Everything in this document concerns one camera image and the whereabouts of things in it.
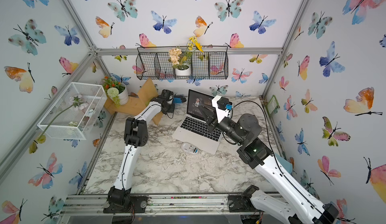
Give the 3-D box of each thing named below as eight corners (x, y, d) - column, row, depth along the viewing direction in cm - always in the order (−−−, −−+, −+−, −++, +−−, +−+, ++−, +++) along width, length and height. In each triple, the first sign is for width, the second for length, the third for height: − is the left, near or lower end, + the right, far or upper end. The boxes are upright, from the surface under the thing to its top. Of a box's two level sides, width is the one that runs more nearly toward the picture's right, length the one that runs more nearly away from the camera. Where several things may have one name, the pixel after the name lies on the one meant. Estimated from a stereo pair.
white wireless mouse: (180, 149, 94) (180, 147, 92) (185, 142, 97) (184, 140, 94) (195, 157, 91) (195, 155, 88) (199, 150, 94) (199, 148, 91)
